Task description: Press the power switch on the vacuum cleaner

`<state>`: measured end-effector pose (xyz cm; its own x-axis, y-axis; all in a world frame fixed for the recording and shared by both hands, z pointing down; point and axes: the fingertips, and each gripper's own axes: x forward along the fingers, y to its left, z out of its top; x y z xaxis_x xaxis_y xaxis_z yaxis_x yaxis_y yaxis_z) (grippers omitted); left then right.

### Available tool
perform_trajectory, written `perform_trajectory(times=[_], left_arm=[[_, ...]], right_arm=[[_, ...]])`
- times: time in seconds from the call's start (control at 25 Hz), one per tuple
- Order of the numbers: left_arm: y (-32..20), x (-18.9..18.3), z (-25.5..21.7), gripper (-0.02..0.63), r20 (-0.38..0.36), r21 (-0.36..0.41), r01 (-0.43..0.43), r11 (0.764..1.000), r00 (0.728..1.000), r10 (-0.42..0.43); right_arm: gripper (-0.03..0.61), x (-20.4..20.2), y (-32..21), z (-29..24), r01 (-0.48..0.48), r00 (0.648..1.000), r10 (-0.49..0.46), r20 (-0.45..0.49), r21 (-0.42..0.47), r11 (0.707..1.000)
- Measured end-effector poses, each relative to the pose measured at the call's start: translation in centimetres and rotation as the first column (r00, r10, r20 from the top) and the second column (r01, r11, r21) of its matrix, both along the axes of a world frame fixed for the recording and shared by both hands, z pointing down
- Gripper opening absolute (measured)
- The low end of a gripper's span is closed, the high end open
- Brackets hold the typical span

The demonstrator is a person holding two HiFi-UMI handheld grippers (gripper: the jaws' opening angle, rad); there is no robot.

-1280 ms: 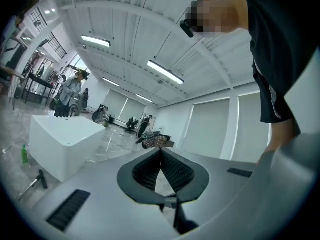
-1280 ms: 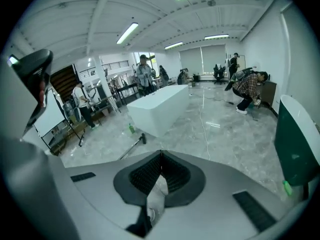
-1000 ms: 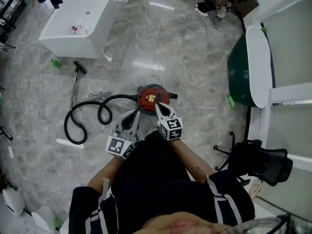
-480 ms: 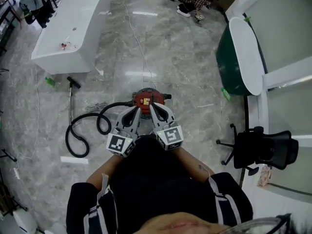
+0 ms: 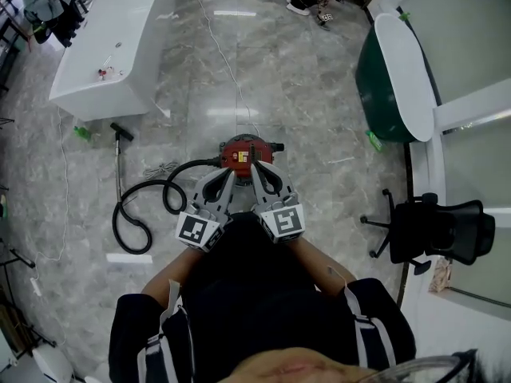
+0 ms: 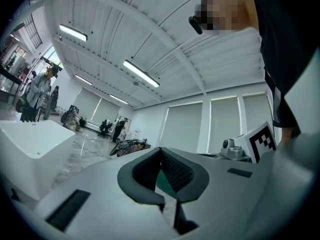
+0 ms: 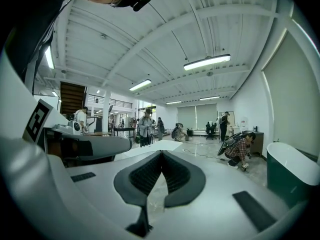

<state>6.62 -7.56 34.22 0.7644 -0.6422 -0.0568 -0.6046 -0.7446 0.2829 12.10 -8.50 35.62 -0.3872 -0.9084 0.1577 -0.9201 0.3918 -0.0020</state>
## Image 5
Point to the person's left forearm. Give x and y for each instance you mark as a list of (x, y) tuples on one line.
[(175, 269)]

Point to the person's face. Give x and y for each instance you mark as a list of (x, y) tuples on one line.
[(295, 367)]

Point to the black office chair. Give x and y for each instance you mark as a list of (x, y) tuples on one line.
[(443, 230)]

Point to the person's right forearm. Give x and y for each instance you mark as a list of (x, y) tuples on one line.
[(319, 265)]

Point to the black tripod stand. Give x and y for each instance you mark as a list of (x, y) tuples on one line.
[(22, 258)]

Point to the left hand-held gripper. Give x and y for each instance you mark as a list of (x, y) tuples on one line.
[(195, 230)]

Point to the black chair with grey jacket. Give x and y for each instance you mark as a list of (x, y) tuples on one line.
[(52, 6)]

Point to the thin grey metal rod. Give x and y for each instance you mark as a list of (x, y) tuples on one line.
[(118, 170)]

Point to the person's black clothing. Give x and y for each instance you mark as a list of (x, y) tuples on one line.
[(259, 305)]

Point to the small red white object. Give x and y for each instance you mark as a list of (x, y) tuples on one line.
[(105, 73)]

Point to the white power strip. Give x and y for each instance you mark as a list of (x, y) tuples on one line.
[(36, 287)]

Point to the person's clear glasses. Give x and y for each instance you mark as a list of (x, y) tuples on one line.
[(427, 369)]

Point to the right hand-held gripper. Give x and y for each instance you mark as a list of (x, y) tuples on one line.
[(285, 223)]

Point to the red vacuum cleaner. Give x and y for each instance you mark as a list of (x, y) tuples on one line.
[(239, 156)]

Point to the white bathtub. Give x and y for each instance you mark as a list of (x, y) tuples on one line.
[(112, 34)]

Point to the green plastic bottle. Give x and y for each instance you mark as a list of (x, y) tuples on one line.
[(404, 16), (375, 140), (81, 132)]

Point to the beige crumpled bag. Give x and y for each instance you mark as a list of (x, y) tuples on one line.
[(441, 275)]

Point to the green bathtub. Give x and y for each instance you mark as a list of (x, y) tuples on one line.
[(375, 94)]

